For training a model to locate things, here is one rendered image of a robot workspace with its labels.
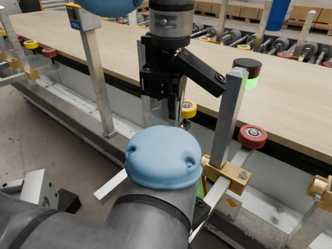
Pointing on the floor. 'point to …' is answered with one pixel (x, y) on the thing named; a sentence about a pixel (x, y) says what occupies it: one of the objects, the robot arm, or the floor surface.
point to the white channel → (132, 19)
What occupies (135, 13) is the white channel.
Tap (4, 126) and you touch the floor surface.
